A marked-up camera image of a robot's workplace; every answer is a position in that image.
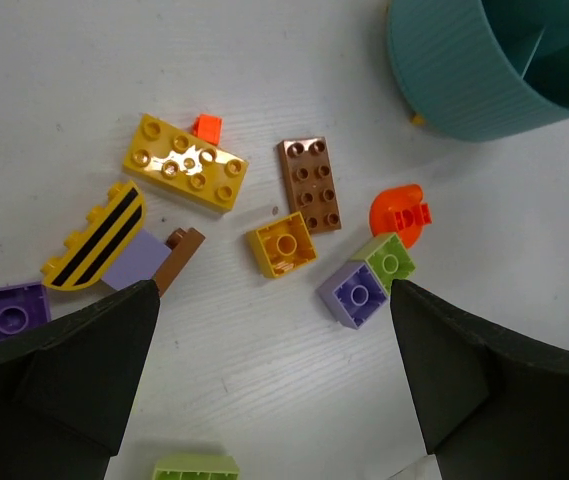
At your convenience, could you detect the brown lego brick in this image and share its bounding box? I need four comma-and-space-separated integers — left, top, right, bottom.
153, 228, 205, 297

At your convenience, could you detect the yellow black striped lego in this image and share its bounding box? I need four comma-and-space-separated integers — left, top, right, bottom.
41, 181, 146, 292

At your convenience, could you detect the teal divided round container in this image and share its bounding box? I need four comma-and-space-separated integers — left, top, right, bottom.
386, 1, 569, 142

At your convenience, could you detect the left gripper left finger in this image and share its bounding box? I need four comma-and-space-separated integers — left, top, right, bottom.
0, 280, 160, 479

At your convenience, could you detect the orange round lego piece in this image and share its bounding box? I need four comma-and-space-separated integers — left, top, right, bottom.
369, 184, 432, 249

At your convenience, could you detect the yellow 2x4 lego brick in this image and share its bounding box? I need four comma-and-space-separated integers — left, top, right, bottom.
122, 114, 248, 214

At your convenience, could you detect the green 2x4 lego brick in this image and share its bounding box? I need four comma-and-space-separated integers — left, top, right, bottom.
152, 453, 240, 480

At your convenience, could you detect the lavender 2x2 lego brick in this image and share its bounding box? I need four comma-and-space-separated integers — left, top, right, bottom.
317, 261, 388, 330

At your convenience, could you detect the green 2x2 lego near finger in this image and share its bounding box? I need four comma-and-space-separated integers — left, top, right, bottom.
350, 233, 416, 296

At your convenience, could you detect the small yellow 2x2 lego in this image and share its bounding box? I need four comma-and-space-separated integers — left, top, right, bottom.
246, 212, 318, 279

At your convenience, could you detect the small orange lego piece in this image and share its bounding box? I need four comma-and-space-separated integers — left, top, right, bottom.
193, 114, 223, 146

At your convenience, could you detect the brown 2x4 lego plate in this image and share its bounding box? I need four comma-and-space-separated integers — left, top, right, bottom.
277, 137, 342, 235

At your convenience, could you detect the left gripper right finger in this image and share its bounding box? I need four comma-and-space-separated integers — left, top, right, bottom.
390, 280, 569, 479

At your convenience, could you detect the dark purple lego brick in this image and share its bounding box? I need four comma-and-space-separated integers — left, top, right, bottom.
0, 282, 51, 342

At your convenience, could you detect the lavender lego block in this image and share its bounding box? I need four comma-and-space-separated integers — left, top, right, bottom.
101, 229, 171, 290

